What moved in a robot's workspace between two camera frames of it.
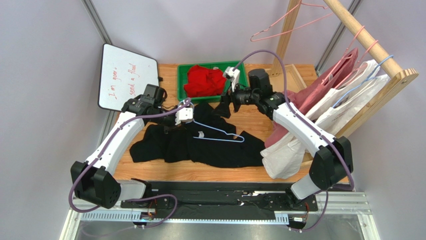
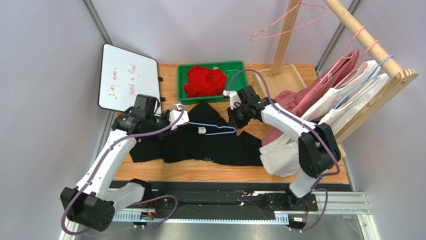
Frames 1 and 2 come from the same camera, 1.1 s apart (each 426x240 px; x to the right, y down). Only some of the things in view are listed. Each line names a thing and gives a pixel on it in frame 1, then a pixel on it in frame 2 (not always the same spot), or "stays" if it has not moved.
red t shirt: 202,81 stays
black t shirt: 208,141 stays
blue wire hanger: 219,130 to 220,127
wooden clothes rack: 399,78 stays
